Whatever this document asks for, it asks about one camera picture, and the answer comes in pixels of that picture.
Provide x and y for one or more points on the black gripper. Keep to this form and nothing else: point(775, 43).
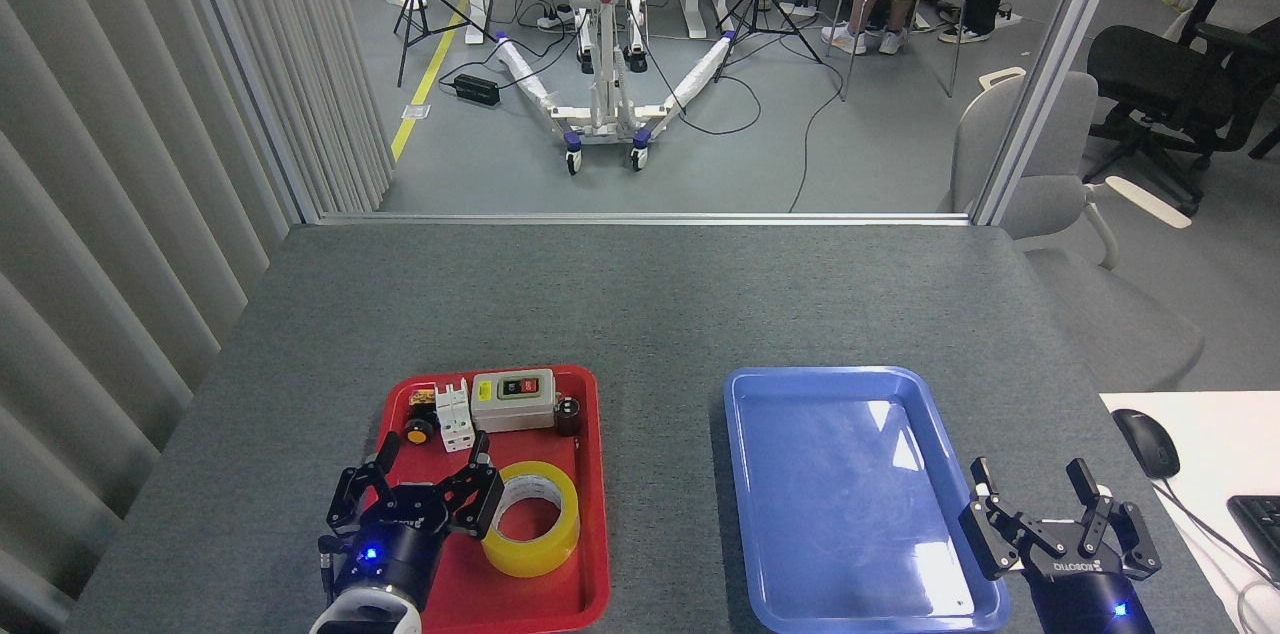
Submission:
point(1090, 604)
point(395, 544)

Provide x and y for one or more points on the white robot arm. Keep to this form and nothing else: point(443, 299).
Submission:
point(365, 614)

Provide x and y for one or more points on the red plastic tray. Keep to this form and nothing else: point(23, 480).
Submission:
point(480, 604)

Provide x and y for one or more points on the silver frame post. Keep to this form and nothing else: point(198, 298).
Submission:
point(1058, 54)

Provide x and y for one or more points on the grey push button switch box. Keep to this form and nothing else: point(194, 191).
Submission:
point(510, 409)

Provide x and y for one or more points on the white power strip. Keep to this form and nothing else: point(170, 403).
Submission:
point(555, 17)

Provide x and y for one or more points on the black knob switch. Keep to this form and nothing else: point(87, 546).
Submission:
point(568, 417)

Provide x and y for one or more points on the silver frame rail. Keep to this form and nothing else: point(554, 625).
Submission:
point(640, 218)

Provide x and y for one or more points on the yellow tape roll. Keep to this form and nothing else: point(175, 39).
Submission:
point(540, 554)

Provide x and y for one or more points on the black power adapter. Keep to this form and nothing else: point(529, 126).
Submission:
point(476, 90)

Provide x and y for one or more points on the black keyboard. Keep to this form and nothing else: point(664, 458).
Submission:
point(1262, 529)

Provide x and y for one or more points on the blue plastic tray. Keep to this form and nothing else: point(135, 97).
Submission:
point(840, 494)

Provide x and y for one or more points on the grey office chair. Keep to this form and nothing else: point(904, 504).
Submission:
point(1065, 134)

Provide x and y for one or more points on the yellow push button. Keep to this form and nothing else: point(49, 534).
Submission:
point(418, 432)

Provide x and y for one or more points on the white circuit breaker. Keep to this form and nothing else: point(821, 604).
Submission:
point(455, 419)

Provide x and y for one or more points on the white desk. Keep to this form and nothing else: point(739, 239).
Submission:
point(1220, 444)

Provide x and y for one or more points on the black office chair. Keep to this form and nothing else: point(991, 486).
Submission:
point(1150, 74)

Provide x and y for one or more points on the black computer mouse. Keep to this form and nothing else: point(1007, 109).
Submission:
point(1145, 442)

